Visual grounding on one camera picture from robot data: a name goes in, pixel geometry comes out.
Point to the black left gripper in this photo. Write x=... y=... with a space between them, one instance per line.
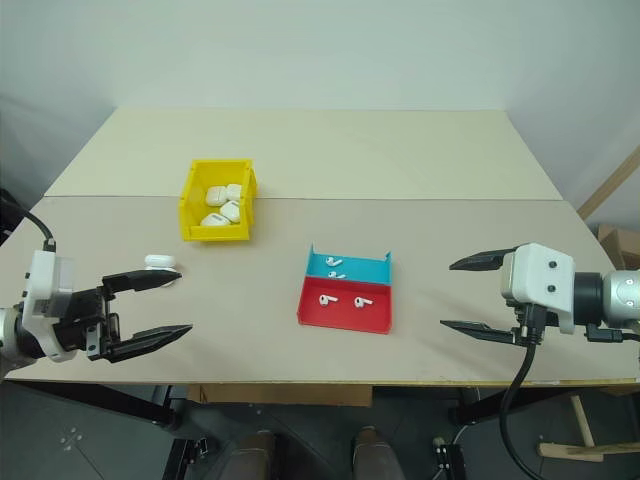
x=82 y=320

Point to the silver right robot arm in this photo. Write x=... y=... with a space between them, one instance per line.
x=617 y=295

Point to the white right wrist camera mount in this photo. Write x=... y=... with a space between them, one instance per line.
x=542 y=275

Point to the red plastic tray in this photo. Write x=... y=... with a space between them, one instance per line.
x=342 y=317

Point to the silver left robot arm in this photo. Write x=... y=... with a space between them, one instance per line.
x=7 y=330

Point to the light wooden floor frame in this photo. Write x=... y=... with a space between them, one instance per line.
x=582 y=430

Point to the brown panel under table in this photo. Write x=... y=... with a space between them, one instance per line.
x=285 y=395

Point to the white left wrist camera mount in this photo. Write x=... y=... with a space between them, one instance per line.
x=42 y=280

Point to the dark rounded shape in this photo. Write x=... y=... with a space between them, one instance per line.
x=256 y=457
x=375 y=457

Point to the black table frame leg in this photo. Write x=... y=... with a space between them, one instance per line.
x=500 y=402
x=135 y=405

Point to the slanted wooden beam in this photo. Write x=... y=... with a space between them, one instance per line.
x=607 y=187

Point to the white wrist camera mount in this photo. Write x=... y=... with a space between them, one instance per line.
x=42 y=280
x=542 y=275

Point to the brown cardboard box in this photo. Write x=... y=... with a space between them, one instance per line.
x=620 y=245

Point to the yellow plastic bin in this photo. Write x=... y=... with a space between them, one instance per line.
x=190 y=220

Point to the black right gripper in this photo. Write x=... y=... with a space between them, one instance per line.
x=530 y=325

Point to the blue plastic tray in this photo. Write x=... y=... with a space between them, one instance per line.
x=362 y=270

